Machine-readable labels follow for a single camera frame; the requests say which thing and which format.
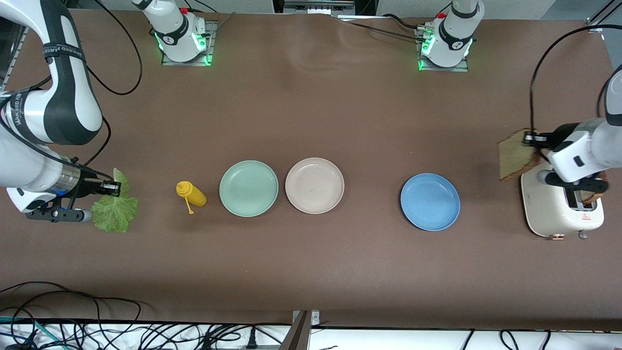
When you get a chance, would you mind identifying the brown bread slice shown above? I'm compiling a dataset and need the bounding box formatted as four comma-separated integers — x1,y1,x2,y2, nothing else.
578,171,609,205
499,128,541,182

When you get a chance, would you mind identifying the green lettuce leaf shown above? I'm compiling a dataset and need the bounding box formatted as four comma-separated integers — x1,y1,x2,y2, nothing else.
91,168,138,233

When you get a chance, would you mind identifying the yellow squeeze bottle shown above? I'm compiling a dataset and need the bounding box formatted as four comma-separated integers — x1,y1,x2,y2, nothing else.
176,181,207,215

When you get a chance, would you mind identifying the blue plate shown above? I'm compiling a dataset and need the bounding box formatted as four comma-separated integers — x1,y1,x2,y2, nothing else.
400,173,461,231

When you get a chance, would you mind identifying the green plate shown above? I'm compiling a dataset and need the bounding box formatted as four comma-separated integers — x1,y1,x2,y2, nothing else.
219,160,279,217

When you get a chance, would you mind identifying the beige plate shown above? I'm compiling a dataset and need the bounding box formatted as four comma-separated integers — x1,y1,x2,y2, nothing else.
285,157,345,214

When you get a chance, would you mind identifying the cream toaster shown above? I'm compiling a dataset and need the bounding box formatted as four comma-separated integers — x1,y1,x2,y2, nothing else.
520,163,605,241

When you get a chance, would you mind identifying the brown table mat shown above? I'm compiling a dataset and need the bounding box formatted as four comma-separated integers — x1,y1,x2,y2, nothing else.
0,9,622,332

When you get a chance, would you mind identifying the grey metal bar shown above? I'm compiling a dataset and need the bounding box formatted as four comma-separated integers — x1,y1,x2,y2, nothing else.
278,311,312,350

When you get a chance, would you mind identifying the grey metal fixture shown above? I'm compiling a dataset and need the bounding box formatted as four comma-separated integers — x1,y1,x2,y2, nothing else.
272,0,359,16

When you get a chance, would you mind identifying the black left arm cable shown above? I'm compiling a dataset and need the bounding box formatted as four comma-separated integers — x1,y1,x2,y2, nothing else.
530,24,622,134

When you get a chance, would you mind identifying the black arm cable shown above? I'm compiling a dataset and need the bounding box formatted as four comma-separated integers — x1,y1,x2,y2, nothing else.
530,24,622,134
0,0,143,168

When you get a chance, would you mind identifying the black looped cable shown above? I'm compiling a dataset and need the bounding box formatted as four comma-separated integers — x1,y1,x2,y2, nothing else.
0,280,152,324

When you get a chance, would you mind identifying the grey left arm base plate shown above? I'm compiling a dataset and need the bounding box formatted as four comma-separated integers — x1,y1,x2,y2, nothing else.
414,25,470,73

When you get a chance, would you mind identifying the aluminium profile rail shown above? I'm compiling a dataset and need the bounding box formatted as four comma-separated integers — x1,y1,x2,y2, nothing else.
586,0,622,34

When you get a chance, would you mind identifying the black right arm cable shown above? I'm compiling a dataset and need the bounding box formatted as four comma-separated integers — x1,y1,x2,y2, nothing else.
0,0,143,168

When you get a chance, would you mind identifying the slanted aluminium frame rail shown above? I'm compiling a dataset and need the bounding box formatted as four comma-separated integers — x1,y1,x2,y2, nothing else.
0,19,26,95

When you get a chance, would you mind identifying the teal cable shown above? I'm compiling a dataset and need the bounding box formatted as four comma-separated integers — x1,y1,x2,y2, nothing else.
0,316,55,350

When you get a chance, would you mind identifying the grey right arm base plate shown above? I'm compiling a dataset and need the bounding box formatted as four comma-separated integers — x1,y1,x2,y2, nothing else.
161,20,218,67

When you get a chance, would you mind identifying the thick black base cable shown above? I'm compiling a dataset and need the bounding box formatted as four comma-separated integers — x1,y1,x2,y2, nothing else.
383,13,422,31

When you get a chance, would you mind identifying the thin black base cable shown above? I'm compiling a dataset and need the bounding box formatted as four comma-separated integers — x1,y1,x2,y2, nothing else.
346,21,424,42

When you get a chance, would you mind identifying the small metal bracket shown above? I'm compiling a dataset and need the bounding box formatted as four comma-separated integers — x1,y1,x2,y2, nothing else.
292,310,321,327

